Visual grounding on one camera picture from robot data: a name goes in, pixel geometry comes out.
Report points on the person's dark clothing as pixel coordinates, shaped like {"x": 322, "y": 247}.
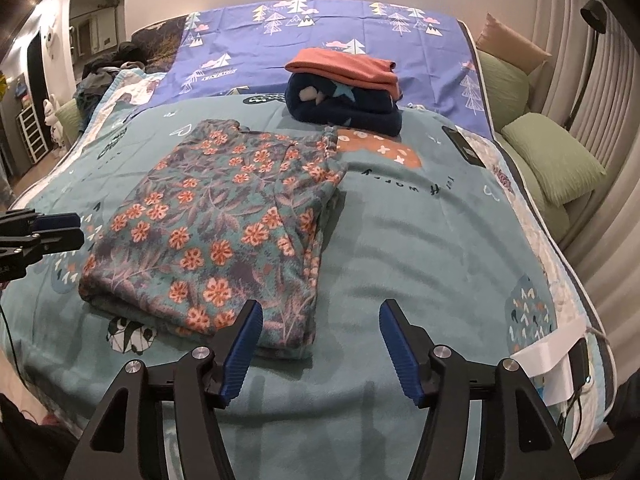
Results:
{"x": 30, "y": 440}

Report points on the teal printed blanket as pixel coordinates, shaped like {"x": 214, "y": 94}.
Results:
{"x": 425, "y": 260}

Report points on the beige pillow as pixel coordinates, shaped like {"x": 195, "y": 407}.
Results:
{"x": 510, "y": 47}

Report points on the purple tree-print bed sheet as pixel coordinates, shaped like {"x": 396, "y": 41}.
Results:
{"x": 325, "y": 30}

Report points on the dark printed quilt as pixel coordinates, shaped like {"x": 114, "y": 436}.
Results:
{"x": 160, "y": 42}

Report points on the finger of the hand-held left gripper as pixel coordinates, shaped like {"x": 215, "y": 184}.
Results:
{"x": 60, "y": 222}
{"x": 60, "y": 241}

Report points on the pale quilted bed cover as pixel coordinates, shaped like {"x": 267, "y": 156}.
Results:
{"x": 550, "y": 260}

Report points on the black controller box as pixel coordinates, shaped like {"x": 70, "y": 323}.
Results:
{"x": 580, "y": 365}

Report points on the black floor lamp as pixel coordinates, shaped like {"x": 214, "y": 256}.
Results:
{"x": 595, "y": 12}

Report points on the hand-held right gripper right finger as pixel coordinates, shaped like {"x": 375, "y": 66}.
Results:
{"x": 400, "y": 355}

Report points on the black phone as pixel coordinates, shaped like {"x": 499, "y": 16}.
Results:
{"x": 462, "y": 147}

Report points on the green pillow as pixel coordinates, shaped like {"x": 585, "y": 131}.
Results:
{"x": 502, "y": 87}
{"x": 550, "y": 157}

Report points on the white cat figurine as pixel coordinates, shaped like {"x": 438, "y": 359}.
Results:
{"x": 50, "y": 110}

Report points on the green cushion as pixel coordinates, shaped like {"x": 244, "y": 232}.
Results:
{"x": 67, "y": 117}

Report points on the white shelf rack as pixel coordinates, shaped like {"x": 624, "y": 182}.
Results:
{"x": 32, "y": 135}

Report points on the teal floral pants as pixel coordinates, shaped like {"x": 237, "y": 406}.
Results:
{"x": 210, "y": 225}

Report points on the navy star-print folded garment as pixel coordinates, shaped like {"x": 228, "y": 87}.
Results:
{"x": 365, "y": 110}

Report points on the coral folded garment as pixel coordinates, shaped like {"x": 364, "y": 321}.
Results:
{"x": 345, "y": 65}

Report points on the pile of dark clothes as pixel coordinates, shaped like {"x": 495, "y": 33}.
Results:
{"x": 107, "y": 75}

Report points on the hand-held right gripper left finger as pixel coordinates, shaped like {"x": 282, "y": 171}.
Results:
{"x": 240, "y": 355}

